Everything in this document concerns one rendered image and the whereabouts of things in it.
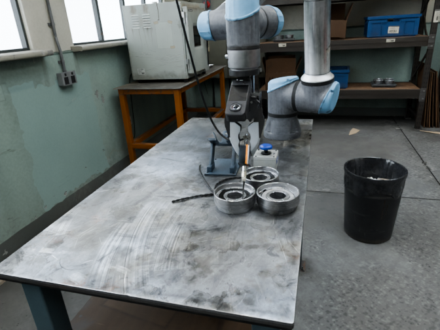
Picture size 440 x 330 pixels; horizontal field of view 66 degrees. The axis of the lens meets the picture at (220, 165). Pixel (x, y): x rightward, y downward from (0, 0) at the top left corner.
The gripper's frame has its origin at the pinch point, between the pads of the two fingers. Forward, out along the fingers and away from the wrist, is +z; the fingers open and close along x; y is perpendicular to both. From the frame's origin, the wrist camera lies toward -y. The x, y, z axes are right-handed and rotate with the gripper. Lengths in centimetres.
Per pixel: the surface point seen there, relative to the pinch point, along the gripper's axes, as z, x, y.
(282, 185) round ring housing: 9.8, -9.3, 1.6
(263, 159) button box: 9.4, -2.6, 18.5
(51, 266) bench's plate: 13.1, 34.7, -33.2
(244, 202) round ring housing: 9.8, -0.8, -8.5
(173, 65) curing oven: 1, 95, 211
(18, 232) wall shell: 82, 155, 68
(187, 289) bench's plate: 13.0, 5.4, -35.1
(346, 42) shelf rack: -4, -61, 338
